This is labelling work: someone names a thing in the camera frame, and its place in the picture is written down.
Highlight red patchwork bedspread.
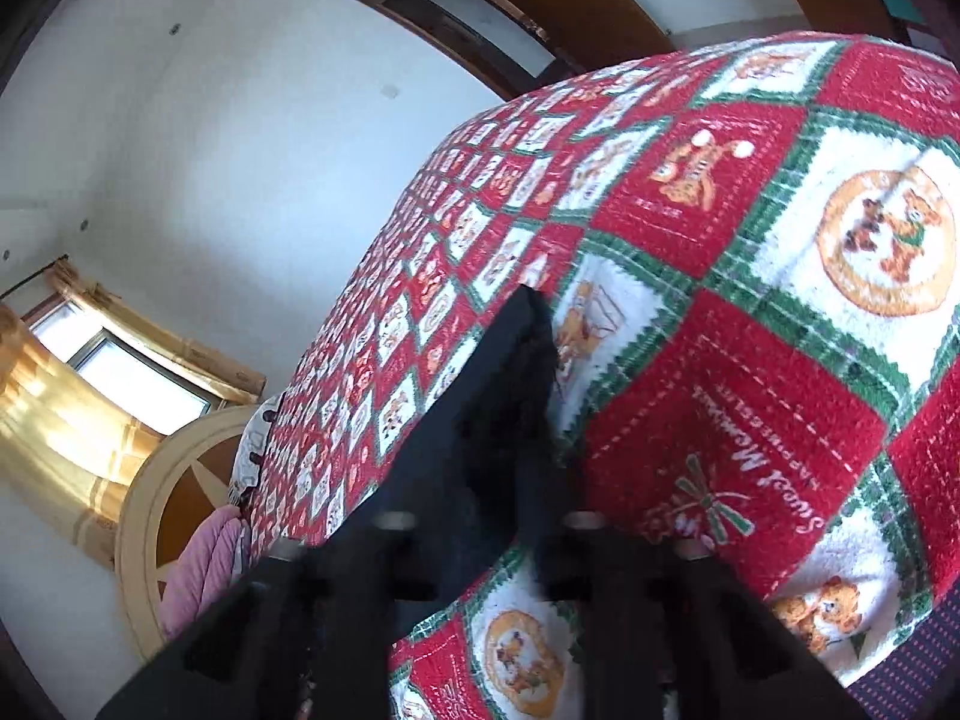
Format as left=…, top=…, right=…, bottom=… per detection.
left=249, top=31, right=958, bottom=718

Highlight dark door frame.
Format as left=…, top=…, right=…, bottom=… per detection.
left=356, top=0, right=583, bottom=101

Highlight folded pink quilt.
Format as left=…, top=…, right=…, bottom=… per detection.
left=160, top=504, right=249, bottom=640

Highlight yellow curtain left panel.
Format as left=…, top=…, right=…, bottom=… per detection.
left=2, top=309, right=163, bottom=569

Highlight black curtain rod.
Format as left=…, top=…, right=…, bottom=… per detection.
left=0, top=254, right=70, bottom=301

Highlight window with frame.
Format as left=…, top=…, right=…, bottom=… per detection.
left=26, top=302, right=224, bottom=436

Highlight black pants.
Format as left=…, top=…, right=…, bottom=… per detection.
left=320, top=286, right=565, bottom=642

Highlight yellow curtain panel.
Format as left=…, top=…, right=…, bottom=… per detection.
left=47, top=257, right=267, bottom=405
left=2, top=309, right=163, bottom=569

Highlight yellow curtain right panel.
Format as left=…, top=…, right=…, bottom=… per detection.
left=47, top=257, right=267, bottom=405

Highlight cream wooden headboard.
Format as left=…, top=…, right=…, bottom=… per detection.
left=114, top=406, right=256, bottom=660

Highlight white patterned pillow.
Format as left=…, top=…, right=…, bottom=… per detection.
left=228, top=394, right=283, bottom=507

